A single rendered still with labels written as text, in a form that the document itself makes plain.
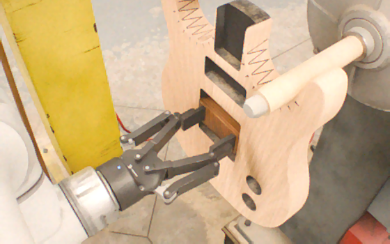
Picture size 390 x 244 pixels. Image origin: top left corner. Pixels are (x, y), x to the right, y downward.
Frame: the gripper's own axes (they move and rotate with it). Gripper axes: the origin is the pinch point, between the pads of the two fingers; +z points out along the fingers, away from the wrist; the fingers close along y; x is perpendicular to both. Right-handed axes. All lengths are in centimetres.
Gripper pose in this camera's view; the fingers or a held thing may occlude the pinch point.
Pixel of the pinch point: (215, 127)
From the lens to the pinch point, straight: 64.3
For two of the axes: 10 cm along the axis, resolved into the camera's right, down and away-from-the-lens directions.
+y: 6.1, 6.1, -5.1
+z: 7.9, -4.5, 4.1
